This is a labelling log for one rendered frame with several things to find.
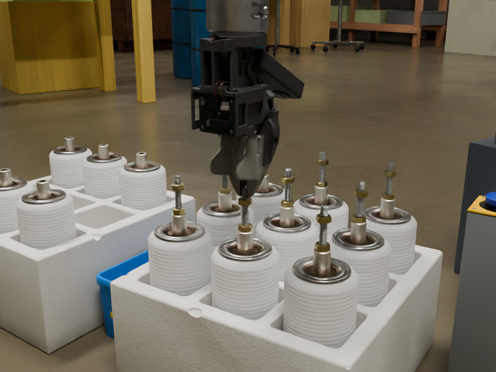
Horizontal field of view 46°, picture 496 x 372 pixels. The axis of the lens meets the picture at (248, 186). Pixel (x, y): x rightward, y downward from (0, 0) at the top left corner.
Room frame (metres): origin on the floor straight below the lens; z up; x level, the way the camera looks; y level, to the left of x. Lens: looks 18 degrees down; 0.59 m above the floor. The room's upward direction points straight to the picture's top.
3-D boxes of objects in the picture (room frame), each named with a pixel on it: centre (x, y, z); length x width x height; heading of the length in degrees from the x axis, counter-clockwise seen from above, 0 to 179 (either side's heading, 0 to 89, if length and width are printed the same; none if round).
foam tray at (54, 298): (1.13, 0.38, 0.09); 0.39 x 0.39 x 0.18; 54
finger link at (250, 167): (0.72, 0.00, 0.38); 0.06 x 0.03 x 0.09; 144
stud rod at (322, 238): (0.68, -0.09, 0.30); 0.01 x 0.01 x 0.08
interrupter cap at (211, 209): (0.90, 0.04, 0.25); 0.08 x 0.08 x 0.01
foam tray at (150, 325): (0.84, -0.06, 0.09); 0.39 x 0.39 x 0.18; 57
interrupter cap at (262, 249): (0.74, 0.00, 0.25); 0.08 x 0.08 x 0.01
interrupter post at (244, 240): (0.74, 0.00, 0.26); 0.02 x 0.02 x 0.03
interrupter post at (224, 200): (0.90, 0.04, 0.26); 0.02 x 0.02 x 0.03
